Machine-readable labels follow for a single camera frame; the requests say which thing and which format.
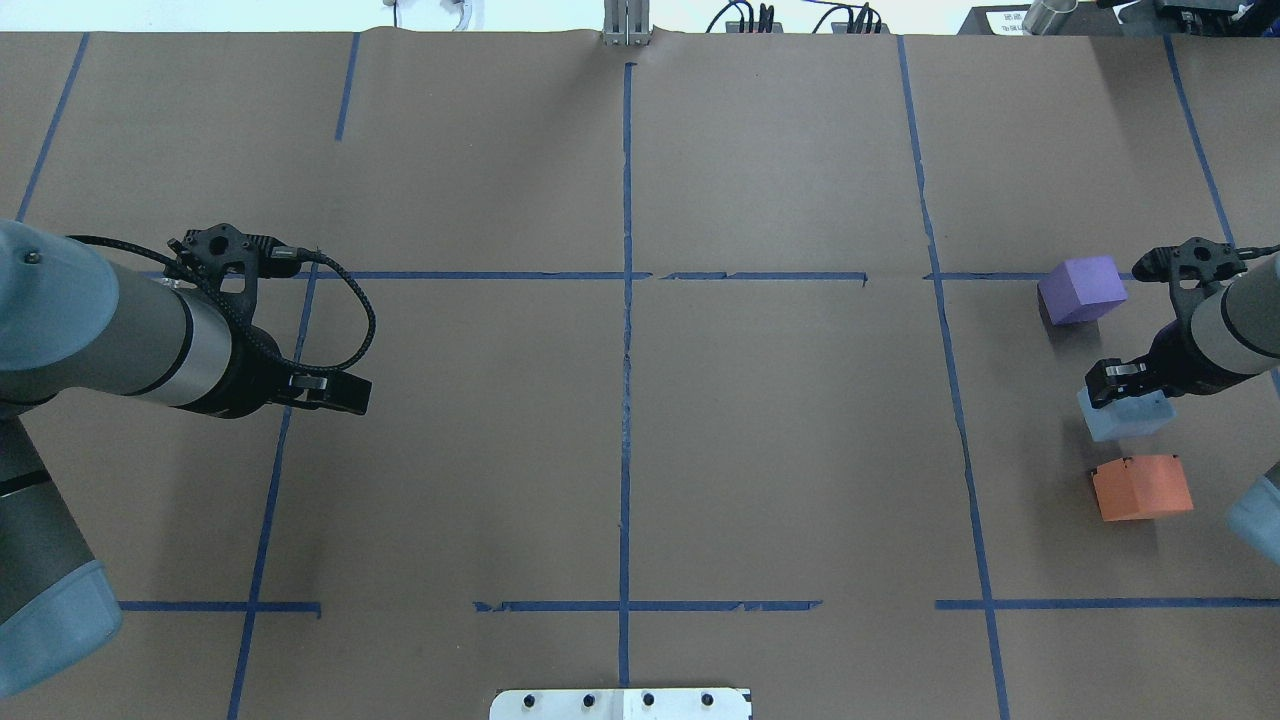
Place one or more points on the silver metal cup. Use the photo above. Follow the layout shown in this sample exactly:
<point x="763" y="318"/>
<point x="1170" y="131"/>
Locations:
<point x="1047" y="17"/>

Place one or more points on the light blue foam block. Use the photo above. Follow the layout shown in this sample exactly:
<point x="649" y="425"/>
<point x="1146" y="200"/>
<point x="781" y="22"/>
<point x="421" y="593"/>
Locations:
<point x="1126" y="418"/>

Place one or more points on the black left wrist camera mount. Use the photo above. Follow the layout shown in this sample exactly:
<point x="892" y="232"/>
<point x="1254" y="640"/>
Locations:
<point x="233" y="262"/>

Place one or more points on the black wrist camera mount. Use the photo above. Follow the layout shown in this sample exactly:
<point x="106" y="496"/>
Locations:
<point x="1193" y="271"/>
<point x="233" y="262"/>

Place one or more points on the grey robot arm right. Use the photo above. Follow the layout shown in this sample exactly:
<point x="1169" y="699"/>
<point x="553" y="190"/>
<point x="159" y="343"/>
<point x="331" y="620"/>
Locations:
<point x="1225" y="331"/>

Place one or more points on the black box with label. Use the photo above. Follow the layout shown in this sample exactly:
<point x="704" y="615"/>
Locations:
<point x="996" y="20"/>

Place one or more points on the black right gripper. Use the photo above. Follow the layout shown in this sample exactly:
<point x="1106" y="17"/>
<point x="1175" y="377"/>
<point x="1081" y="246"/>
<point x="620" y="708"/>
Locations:
<point x="1178" y="364"/>

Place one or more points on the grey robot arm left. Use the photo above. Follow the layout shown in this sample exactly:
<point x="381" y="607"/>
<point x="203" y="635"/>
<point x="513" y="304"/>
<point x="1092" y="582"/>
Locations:
<point x="86" y="315"/>

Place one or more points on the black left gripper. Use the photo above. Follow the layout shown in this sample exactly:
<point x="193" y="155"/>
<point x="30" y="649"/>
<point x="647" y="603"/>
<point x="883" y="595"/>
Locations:
<point x="252" y="376"/>

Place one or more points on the orange foam block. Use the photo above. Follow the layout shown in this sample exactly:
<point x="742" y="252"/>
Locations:
<point x="1141" y="487"/>

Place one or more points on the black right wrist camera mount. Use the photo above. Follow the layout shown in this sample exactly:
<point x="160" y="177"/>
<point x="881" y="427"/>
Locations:
<point x="1193" y="271"/>

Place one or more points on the purple foam block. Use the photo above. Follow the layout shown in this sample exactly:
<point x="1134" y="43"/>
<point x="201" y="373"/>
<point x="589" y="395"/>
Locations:
<point x="1082" y="290"/>

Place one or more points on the white metal mounting plate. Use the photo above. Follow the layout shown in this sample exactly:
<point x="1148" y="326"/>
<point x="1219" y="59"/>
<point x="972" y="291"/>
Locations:
<point x="624" y="703"/>

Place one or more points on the grey aluminium post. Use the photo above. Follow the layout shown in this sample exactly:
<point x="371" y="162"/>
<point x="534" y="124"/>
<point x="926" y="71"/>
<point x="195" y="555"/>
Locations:
<point x="627" y="23"/>

